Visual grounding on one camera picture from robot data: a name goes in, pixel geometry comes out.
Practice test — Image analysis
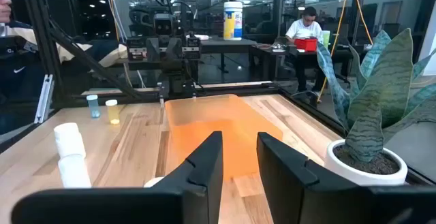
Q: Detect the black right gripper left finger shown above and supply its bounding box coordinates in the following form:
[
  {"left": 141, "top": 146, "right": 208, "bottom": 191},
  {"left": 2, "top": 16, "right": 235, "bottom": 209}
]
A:
[{"left": 10, "top": 131, "right": 224, "bottom": 224}]

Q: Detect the yellow translucent pill bottle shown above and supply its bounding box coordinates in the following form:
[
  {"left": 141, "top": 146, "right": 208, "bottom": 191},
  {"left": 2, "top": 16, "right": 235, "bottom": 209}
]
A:
[{"left": 105, "top": 99, "right": 121, "bottom": 125}]

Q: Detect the red plastic box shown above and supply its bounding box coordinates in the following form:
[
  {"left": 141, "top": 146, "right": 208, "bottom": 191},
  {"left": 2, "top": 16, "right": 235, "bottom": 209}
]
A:
[{"left": 294, "top": 38, "right": 318, "bottom": 52}]

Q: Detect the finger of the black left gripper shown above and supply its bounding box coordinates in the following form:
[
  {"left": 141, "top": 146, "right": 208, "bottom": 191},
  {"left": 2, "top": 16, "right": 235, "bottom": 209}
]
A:
[
  {"left": 166, "top": 37, "right": 183, "bottom": 61},
  {"left": 146, "top": 37, "right": 161, "bottom": 61}
]

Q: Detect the person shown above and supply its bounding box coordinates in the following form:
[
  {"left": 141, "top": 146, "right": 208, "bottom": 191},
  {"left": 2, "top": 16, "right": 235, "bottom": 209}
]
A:
[
  {"left": 0, "top": 0, "right": 129, "bottom": 135},
  {"left": 285, "top": 6, "right": 326, "bottom": 93}
]

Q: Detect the green snake plant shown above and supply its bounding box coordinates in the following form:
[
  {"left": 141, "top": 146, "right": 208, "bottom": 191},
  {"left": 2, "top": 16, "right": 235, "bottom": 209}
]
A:
[{"left": 316, "top": 28, "right": 436, "bottom": 163}]

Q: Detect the blue translucent pill bottle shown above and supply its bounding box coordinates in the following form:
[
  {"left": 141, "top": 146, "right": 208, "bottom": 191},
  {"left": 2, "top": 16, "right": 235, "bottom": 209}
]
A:
[{"left": 86, "top": 94, "right": 102, "bottom": 119}]

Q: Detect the orange translucent plastic basket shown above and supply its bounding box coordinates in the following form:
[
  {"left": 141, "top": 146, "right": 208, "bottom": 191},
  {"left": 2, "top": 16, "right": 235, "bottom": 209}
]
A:
[{"left": 164, "top": 93, "right": 283, "bottom": 180}]

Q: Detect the silver metal bracket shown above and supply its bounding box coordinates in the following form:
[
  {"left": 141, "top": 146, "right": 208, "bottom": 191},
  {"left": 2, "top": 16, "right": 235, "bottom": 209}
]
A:
[{"left": 33, "top": 74, "right": 55, "bottom": 125}]

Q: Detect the yellow cable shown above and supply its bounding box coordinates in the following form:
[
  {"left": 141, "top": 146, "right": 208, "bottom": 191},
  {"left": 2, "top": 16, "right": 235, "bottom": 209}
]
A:
[{"left": 316, "top": 0, "right": 374, "bottom": 103}]

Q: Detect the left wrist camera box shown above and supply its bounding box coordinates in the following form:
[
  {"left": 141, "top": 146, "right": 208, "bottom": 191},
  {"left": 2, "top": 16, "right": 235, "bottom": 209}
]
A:
[{"left": 153, "top": 12, "right": 175, "bottom": 36}]

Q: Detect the yellow blue wipes canister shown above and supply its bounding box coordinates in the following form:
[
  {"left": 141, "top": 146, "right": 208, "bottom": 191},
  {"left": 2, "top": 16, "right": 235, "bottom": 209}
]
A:
[{"left": 223, "top": 1, "right": 243, "bottom": 42}]

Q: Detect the dark office desk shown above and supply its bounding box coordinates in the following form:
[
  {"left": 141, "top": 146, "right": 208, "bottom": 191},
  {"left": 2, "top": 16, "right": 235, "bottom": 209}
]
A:
[{"left": 250, "top": 42, "right": 354, "bottom": 82}]

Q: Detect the black side table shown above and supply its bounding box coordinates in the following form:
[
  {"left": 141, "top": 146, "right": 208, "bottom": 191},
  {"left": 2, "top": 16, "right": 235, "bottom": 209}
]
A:
[{"left": 200, "top": 35, "right": 258, "bottom": 74}]

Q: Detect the white round plant pot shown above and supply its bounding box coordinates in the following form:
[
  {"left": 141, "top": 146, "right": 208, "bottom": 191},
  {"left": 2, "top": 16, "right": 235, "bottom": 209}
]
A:
[{"left": 324, "top": 138, "right": 409, "bottom": 187}]

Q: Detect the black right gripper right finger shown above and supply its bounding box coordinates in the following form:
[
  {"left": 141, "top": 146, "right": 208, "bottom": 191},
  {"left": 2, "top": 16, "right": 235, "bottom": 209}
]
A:
[{"left": 256, "top": 131, "right": 436, "bottom": 224}]

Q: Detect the white opaque pill bottle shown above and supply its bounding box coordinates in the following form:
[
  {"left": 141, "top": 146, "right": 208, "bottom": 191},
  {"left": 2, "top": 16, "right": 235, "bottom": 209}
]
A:
[{"left": 53, "top": 122, "right": 92, "bottom": 189}]

